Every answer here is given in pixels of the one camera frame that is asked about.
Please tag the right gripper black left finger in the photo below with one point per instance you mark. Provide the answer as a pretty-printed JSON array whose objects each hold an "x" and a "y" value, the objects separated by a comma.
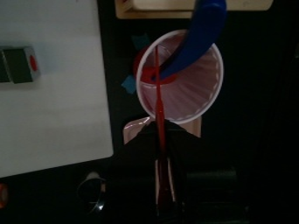
[{"x": 133, "y": 175}]

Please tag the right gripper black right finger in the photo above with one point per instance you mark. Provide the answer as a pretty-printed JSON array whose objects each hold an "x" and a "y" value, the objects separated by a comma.
[{"x": 194, "y": 180}]

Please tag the red plastic toy knife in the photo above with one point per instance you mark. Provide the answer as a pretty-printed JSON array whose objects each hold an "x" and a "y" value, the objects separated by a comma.
[{"x": 159, "y": 116}]

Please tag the green toy sushi piece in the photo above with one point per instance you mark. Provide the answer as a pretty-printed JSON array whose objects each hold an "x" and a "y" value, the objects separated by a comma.
[{"x": 19, "y": 65}]

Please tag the small metal bucket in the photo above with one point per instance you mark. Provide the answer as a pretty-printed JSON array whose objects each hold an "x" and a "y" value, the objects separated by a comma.
[{"x": 91, "y": 189}]

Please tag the white cutting board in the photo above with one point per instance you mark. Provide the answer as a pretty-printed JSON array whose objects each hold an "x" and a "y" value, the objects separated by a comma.
[{"x": 58, "y": 116}]

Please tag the red plastic cup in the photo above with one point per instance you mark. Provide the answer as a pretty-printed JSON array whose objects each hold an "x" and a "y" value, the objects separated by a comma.
[{"x": 194, "y": 93}]

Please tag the blue tape mark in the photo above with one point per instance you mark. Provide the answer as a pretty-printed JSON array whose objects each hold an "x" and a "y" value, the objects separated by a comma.
[
  {"x": 129, "y": 84},
  {"x": 141, "y": 41}
]

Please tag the blue plastic utensil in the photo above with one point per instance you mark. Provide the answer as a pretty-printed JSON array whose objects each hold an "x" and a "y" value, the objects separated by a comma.
[{"x": 202, "y": 35}]

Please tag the wooden box with red drawer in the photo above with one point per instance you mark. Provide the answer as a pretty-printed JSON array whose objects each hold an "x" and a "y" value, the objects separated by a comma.
[{"x": 155, "y": 13}]

